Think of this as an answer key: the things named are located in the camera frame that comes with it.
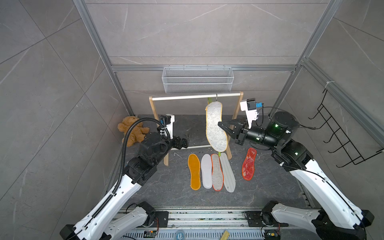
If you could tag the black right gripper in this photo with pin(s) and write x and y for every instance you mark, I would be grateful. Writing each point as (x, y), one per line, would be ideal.
(239, 134)

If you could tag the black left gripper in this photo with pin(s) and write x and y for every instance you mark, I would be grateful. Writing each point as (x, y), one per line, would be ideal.
(183, 143)

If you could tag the grey felt yellow-edged insole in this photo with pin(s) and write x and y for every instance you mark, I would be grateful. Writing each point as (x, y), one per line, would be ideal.
(216, 126)

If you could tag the yellow fuzzy insole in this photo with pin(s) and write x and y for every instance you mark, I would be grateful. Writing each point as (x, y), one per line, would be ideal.
(194, 167)

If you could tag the white foam insole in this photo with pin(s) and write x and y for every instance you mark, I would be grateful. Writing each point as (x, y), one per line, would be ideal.
(206, 169)

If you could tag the red orange-edged insole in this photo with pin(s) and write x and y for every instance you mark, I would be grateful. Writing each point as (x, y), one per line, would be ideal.
(248, 166)

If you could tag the grey felt orange-edged insole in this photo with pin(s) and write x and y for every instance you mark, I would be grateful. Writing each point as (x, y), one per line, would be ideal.
(217, 173)

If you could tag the grey striped insole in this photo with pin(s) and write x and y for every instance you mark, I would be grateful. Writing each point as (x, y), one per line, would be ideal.
(229, 177)

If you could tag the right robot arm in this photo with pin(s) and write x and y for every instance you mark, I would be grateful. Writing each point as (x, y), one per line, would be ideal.
(338, 218)

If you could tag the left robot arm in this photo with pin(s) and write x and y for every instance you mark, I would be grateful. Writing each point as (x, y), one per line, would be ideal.
(100, 223)

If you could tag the brown teddy bear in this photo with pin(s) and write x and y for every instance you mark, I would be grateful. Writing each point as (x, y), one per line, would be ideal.
(138, 133)

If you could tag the wooden clothes rack frame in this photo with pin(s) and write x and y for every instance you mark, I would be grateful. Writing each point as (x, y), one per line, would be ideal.
(194, 121)

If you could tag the white wire mesh basket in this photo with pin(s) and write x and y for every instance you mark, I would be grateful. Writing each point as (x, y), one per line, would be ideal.
(179, 80)

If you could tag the black wall hook rack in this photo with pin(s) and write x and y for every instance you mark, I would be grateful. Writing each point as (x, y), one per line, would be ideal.
(339, 134)

